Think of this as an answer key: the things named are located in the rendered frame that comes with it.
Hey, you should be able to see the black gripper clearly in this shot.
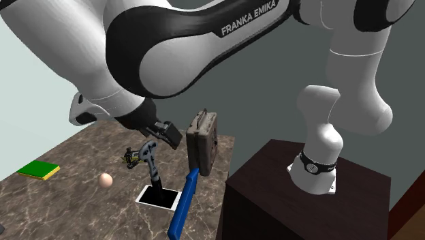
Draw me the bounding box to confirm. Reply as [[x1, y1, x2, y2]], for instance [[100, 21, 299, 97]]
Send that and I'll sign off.
[[116, 97, 184, 151]]

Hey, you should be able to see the small yellow and black toy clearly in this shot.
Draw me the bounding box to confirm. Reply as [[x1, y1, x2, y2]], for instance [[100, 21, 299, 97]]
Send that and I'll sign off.
[[121, 147, 147, 170]]

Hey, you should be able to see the brown worn suitcase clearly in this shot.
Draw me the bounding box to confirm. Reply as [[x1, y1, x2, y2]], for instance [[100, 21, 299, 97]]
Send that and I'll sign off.
[[185, 108, 219, 177]]

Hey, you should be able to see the white tablet with black screen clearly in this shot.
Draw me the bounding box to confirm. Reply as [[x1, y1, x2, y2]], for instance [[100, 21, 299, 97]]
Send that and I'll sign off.
[[135, 184, 183, 211]]

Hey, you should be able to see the beige egg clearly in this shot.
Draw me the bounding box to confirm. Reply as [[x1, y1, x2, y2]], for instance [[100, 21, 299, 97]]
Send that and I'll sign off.
[[98, 172, 114, 190]]

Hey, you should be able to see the long blue bar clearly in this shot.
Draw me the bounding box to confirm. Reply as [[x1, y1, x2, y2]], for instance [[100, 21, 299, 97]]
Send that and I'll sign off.
[[167, 167, 200, 240]]

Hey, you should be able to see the dark brown robot stand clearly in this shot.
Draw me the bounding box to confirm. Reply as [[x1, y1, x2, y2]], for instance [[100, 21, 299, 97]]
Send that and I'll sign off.
[[215, 138, 392, 240]]

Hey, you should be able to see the green and yellow sponge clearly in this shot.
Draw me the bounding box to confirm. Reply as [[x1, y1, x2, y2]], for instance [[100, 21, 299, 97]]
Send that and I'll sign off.
[[16, 160, 61, 181]]

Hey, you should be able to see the grey tool with black handle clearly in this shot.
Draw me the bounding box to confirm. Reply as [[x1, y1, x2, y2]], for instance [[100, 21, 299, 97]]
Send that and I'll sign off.
[[138, 140, 166, 203]]

